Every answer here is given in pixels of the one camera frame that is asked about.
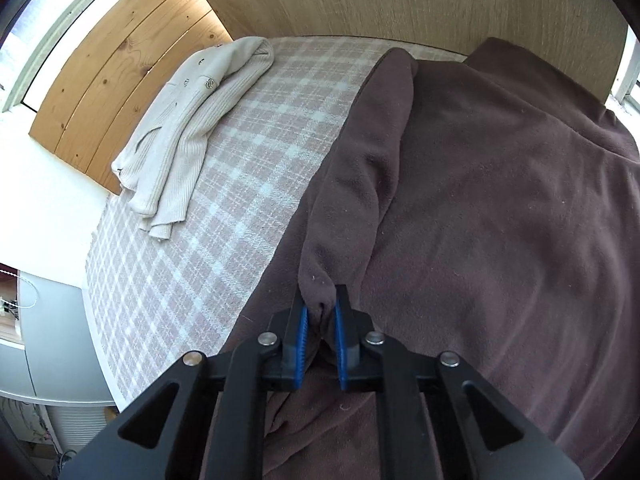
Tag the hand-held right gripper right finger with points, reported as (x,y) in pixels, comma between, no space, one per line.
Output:
(341,345)

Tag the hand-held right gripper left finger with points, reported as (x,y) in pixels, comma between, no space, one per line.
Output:
(301,345)

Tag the brown fleece garment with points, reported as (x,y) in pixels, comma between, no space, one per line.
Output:
(500,210)

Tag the white ribbed heater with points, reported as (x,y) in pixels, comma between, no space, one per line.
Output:
(80,425)

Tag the grey cabinet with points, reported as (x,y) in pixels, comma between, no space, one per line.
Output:
(55,340)

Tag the cream knit cardigan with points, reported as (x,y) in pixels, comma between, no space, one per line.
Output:
(190,125)

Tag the pine wood panel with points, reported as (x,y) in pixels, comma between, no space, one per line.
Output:
(125,60)

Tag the pale wooden board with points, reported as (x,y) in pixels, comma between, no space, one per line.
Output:
(425,0)

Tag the white window frame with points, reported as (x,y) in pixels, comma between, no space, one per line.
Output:
(65,30)

